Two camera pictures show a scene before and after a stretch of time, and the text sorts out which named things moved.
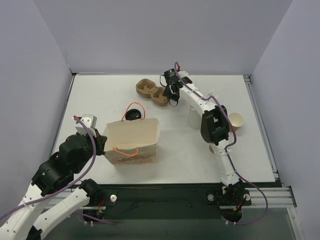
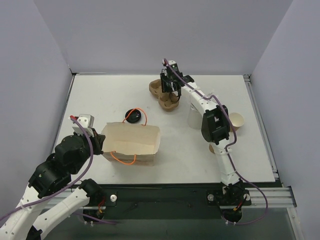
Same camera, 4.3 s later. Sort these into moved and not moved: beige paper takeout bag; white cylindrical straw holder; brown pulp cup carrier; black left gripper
Moved: beige paper takeout bag; brown pulp cup carrier
Not moved: black left gripper; white cylindrical straw holder
